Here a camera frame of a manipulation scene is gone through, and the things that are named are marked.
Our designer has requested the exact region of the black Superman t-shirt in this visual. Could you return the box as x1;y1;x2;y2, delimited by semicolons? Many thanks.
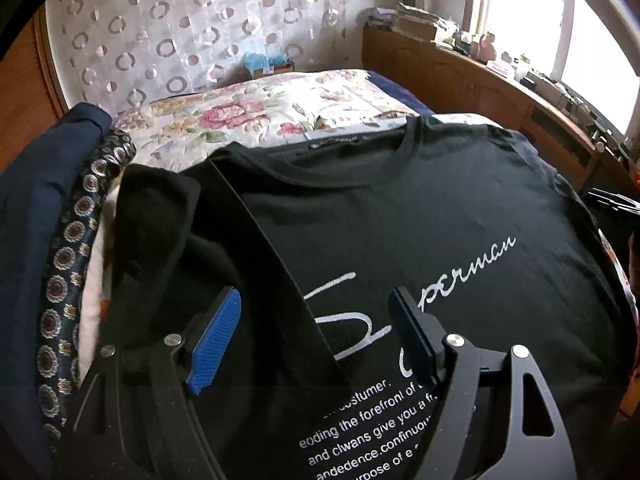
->
102;117;637;479

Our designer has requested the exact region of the folded medallion-patterned garment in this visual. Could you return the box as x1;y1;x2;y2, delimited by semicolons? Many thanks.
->
36;129;137;452

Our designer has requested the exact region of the floral bed quilt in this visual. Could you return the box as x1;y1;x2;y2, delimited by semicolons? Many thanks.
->
116;70;419;172

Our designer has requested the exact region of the folded navy garment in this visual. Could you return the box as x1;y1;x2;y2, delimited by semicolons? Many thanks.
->
1;103;112;479

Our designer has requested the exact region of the navy blue blanket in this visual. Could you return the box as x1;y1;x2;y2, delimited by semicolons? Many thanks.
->
368;70;434;116

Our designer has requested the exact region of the wooden sideboard cabinet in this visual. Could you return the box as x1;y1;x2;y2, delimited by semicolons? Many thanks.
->
361;26;639;200

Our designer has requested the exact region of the blue tissue box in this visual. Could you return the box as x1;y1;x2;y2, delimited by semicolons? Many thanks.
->
243;53;295;79

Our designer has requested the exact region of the pink figurine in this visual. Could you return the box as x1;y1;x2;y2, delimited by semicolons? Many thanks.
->
477;32;498;63

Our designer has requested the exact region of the stack of papers and books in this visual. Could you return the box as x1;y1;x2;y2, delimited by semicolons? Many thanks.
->
367;3;458;42

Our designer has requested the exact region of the circle-patterned sheer curtain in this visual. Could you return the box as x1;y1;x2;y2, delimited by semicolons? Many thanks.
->
46;0;374;115

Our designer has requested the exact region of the window with white frame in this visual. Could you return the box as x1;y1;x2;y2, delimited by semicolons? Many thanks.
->
470;0;639;136

